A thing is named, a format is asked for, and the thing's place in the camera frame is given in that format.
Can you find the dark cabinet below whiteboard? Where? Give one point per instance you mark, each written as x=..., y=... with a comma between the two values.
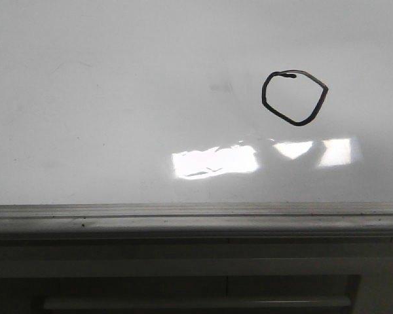
x=326, y=275

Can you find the white whiteboard with aluminium frame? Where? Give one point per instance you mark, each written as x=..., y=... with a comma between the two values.
x=196, y=118

